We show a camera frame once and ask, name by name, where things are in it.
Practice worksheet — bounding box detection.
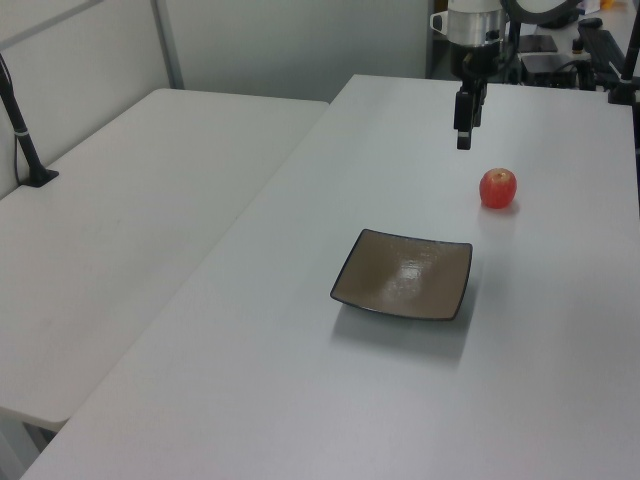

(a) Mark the black table clamp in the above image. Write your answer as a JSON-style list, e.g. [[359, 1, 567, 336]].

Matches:
[[606, 29, 640, 106]]

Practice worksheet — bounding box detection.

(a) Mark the black keyboard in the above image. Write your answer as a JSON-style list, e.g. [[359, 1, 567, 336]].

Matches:
[[577, 27, 627, 77]]

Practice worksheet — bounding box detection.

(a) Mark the brown square ceramic plate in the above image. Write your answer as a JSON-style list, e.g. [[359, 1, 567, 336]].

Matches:
[[329, 228, 474, 322]]

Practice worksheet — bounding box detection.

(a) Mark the red apple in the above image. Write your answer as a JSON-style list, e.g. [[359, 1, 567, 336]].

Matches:
[[479, 167, 518, 209]]

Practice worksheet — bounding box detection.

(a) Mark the black camera pole with foot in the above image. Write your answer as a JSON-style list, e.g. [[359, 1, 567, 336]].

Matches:
[[0, 52, 60, 189]]

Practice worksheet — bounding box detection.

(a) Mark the white side table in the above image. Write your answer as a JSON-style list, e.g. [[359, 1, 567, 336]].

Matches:
[[0, 87, 331, 480]]

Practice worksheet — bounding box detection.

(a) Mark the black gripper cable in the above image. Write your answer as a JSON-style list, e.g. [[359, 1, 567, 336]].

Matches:
[[497, 0, 584, 84]]

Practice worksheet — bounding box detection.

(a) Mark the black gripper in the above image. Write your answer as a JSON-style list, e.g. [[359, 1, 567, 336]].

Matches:
[[448, 41, 502, 151]]

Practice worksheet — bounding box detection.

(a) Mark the black flat electronics box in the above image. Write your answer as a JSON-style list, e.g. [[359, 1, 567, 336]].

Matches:
[[519, 52, 597, 92]]

